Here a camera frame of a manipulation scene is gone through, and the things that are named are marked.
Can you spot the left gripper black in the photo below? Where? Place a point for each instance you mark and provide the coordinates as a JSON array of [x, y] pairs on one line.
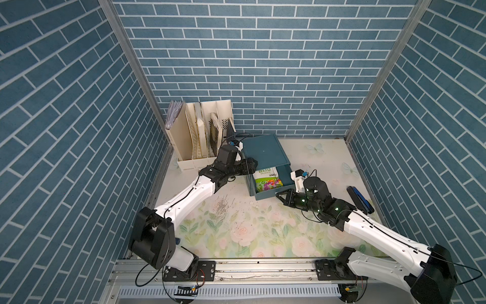
[[250, 168]]

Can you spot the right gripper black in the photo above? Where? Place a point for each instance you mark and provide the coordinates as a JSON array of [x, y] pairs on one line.
[[288, 199]]

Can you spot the green flower seed bag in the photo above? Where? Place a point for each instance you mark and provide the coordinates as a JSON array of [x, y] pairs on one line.
[[267, 179]]

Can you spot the teal top drawer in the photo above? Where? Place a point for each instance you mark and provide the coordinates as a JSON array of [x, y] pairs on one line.
[[284, 173]]

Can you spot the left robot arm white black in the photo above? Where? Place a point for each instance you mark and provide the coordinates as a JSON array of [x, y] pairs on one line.
[[153, 235]]

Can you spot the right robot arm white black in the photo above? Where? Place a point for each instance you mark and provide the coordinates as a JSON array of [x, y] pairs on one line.
[[427, 273]]

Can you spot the dark striped notebook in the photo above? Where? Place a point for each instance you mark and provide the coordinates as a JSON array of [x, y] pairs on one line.
[[231, 131]]

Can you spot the beige patterned book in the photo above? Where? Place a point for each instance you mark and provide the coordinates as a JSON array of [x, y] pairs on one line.
[[216, 133]]

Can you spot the white file organizer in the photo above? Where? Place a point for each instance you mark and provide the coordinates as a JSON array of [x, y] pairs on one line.
[[190, 134]]

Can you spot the blue marker pen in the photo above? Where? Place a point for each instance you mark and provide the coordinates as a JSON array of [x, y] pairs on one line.
[[359, 201]]

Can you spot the purple folder stack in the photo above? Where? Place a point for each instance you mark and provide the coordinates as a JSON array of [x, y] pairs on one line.
[[172, 113]]

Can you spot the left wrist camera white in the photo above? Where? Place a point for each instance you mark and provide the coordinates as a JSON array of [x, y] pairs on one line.
[[238, 144]]

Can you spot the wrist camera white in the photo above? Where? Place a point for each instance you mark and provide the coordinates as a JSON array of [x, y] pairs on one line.
[[299, 177], [238, 144]]

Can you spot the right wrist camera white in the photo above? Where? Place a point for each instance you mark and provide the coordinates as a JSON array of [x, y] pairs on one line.
[[299, 177]]

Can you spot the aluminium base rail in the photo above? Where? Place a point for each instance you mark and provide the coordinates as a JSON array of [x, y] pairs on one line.
[[247, 280]]

